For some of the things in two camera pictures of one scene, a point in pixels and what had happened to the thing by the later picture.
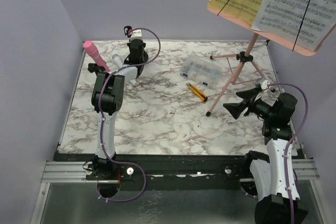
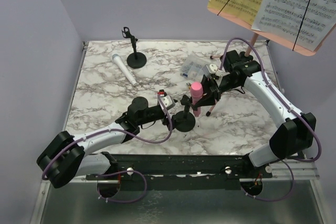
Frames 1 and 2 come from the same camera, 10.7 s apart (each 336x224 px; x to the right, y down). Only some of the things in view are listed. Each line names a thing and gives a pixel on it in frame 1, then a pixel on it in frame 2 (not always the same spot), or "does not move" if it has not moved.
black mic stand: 93,67 → 184,121
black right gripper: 250,107 → 214,90
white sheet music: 284,2 does not move
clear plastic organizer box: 201,71 does not move
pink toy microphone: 89,46 → 197,92
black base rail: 216,171 does not move
